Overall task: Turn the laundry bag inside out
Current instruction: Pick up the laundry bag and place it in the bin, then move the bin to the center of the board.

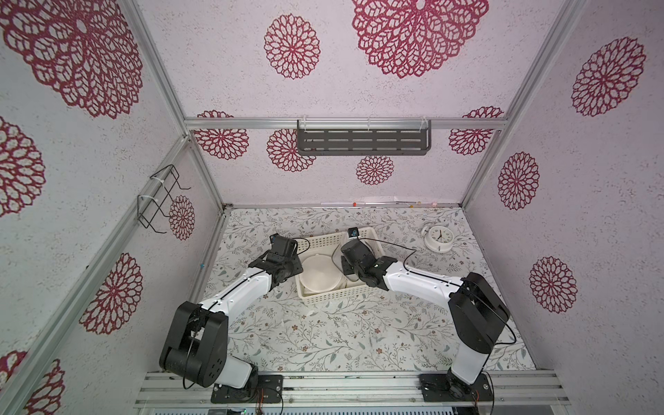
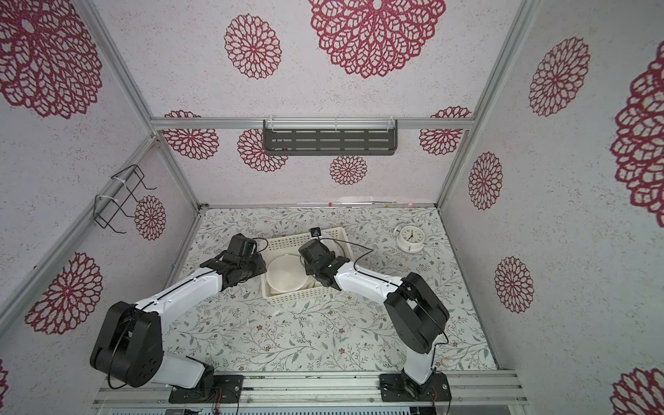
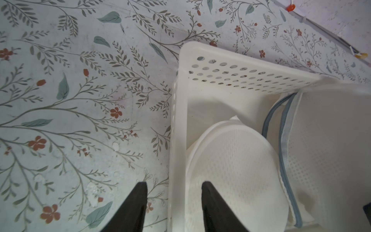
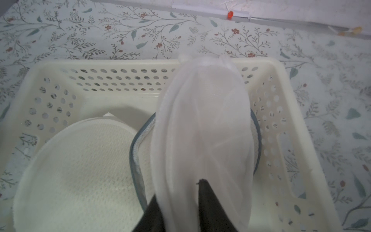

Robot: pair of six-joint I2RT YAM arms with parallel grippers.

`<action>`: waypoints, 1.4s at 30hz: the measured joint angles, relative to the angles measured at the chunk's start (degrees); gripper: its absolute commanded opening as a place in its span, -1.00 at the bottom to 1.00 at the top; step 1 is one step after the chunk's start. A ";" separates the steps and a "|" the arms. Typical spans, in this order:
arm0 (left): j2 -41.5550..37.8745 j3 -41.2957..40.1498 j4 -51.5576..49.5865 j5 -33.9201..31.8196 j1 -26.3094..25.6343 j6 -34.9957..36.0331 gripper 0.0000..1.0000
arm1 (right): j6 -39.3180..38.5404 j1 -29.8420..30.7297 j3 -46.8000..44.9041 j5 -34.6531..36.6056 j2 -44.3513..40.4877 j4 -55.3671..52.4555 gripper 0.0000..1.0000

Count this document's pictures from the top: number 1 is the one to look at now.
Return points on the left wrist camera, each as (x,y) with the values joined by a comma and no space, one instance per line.
(283,246)

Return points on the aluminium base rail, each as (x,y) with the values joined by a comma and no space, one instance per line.
(162,391)

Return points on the black wire wall rack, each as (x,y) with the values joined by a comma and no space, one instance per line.
(151,205)

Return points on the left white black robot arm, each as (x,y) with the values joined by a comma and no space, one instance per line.
(196,346)

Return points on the dark grey wall shelf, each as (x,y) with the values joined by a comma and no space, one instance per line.
(321,142)

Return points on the white round alarm clock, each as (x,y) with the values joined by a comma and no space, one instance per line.
(438,238)

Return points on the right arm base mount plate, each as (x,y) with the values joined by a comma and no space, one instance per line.
(446,387)

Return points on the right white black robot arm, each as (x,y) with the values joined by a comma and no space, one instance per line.
(477,312)

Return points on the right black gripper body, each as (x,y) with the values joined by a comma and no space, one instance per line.
(350,249)

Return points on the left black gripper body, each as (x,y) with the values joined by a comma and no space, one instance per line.
(292,266)

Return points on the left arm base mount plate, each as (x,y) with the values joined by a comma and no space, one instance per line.
(249,389)

